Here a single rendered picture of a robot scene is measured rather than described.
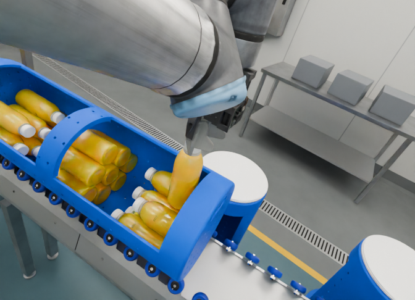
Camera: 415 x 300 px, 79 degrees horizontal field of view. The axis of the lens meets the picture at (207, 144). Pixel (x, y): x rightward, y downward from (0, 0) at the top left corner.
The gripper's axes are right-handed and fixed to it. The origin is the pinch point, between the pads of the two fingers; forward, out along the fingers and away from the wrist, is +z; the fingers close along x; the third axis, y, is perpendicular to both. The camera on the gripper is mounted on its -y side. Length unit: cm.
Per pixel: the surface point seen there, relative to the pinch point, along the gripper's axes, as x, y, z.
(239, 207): 22.2, 14.1, 31.2
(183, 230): -10.3, 7.1, 13.7
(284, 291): 9, 37, 39
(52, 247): 7, -70, 120
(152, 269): -10.3, 2.5, 35.2
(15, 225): -7, -71, 84
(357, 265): 27, 55, 32
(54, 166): -12.6, -29.8, 17.8
